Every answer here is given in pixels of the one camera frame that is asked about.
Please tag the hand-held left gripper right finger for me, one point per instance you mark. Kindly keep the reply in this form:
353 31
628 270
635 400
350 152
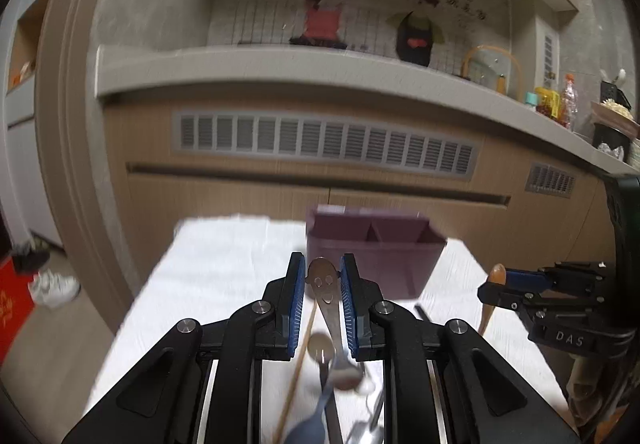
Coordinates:
350 304

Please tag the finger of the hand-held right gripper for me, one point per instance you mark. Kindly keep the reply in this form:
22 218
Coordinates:
500 295
525 280

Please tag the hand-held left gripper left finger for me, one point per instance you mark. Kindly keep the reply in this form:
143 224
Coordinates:
297 304

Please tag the wooden spoon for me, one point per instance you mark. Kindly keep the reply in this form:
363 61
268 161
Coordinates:
497 274

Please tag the plain metal spoon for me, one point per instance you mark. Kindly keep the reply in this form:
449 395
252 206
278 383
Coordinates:
320 346

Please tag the purple utensil holder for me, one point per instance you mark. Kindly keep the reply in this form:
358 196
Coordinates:
390 264

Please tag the black chopstick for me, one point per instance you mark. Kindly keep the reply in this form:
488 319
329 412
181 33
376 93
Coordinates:
422 314
335 426

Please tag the wooden chopstick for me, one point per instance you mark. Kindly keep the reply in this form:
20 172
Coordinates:
294 381

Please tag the metal utensil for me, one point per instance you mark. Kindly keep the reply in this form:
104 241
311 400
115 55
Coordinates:
370 424

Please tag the blue spoon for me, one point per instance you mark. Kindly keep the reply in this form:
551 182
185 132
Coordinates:
305 431

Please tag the white towel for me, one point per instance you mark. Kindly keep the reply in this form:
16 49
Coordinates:
225 274

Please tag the small grey vent grille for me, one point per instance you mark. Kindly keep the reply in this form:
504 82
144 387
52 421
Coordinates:
550 179

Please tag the black pot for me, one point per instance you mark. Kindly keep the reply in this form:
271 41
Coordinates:
610 144

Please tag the wooden cabinet front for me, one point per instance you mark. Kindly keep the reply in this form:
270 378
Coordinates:
250 194

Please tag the beige bowl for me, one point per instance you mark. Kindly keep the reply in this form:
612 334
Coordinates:
615 121

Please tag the black holder with white ears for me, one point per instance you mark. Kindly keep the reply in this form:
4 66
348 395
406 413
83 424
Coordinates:
612 91

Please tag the clear plastic bottle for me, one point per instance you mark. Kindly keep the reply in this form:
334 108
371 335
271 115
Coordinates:
569 99

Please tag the large grey vent grille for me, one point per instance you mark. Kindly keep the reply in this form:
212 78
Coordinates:
325 144

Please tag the yellow container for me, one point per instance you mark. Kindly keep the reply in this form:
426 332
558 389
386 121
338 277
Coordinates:
547 101

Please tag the jar with teal cap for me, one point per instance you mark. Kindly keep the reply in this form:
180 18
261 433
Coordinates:
531 101

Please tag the glass lid with orange rim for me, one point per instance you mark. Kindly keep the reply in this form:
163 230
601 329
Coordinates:
492 69

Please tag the white sneaker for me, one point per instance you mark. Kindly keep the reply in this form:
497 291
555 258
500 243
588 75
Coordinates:
55 289

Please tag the black shoe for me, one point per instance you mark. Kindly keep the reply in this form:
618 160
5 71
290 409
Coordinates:
30 256

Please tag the red box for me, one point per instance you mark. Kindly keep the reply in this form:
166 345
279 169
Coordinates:
12 309

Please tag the white shelf cabinet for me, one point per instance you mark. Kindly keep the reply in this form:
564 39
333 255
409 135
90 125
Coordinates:
20 149

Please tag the white wall switch panel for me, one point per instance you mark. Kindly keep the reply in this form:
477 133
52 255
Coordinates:
549 56

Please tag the wall poster with figures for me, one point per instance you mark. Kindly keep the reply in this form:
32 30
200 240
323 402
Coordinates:
320 19

